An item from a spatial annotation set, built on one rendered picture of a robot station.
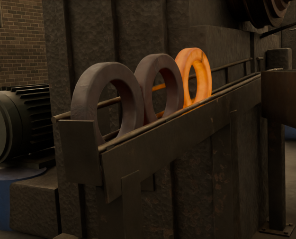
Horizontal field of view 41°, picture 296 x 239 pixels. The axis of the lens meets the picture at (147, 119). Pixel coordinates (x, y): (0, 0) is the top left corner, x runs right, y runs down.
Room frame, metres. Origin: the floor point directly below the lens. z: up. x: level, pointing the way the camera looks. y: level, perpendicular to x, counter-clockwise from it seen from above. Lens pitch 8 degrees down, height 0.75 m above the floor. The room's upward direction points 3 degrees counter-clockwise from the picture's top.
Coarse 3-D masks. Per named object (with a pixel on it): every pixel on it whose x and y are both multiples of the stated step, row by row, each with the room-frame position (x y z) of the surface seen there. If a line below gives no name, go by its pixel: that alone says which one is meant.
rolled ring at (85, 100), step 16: (96, 64) 0.70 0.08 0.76; (112, 64) 0.71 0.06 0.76; (80, 80) 0.67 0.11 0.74; (96, 80) 0.67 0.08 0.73; (112, 80) 0.71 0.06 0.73; (128, 80) 0.75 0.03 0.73; (80, 96) 0.65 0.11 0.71; (96, 96) 0.66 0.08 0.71; (128, 96) 0.77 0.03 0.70; (80, 112) 0.64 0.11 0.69; (96, 112) 0.66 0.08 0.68; (128, 112) 0.77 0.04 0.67; (96, 128) 0.66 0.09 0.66; (128, 128) 0.76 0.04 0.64
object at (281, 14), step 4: (268, 0) 1.51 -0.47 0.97; (272, 0) 1.52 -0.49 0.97; (276, 0) 1.54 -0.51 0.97; (280, 0) 1.55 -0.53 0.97; (284, 0) 1.60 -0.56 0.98; (268, 4) 1.53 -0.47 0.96; (272, 4) 1.52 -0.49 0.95; (276, 4) 1.56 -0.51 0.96; (280, 4) 1.56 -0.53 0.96; (284, 4) 1.60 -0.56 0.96; (288, 4) 1.66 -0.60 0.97; (272, 8) 1.54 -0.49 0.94; (276, 8) 1.57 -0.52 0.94; (280, 8) 1.59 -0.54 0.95; (284, 8) 1.61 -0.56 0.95; (272, 12) 1.57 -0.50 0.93; (276, 12) 1.57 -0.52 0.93; (280, 12) 1.63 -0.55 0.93; (284, 12) 1.68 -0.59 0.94; (276, 16) 1.60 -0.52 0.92; (280, 16) 1.63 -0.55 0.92
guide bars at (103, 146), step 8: (248, 80) 1.31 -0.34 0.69; (232, 88) 1.17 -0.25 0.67; (216, 96) 1.07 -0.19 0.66; (192, 104) 0.94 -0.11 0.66; (200, 104) 0.98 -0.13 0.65; (176, 112) 0.87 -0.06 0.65; (184, 112) 0.90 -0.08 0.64; (160, 120) 0.80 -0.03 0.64; (168, 120) 0.83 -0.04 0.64; (144, 128) 0.75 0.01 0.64; (152, 128) 0.78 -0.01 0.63; (120, 136) 0.69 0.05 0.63; (128, 136) 0.70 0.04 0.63; (104, 144) 0.65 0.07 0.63; (112, 144) 0.66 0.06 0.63
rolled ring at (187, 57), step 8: (192, 48) 1.01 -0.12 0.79; (184, 56) 0.98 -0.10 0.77; (192, 56) 1.00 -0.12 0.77; (200, 56) 1.04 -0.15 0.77; (184, 64) 0.96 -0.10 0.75; (192, 64) 1.07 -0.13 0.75; (200, 64) 1.06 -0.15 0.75; (208, 64) 1.09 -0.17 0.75; (184, 72) 0.96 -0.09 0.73; (200, 72) 1.08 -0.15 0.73; (208, 72) 1.09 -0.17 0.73; (184, 80) 0.96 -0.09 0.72; (200, 80) 1.09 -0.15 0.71; (208, 80) 1.08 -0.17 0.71; (184, 88) 0.96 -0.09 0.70; (200, 88) 1.09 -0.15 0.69; (208, 88) 1.08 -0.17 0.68; (184, 96) 0.96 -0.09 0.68; (200, 96) 1.08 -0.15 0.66; (208, 96) 1.08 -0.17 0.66; (184, 104) 0.96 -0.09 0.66
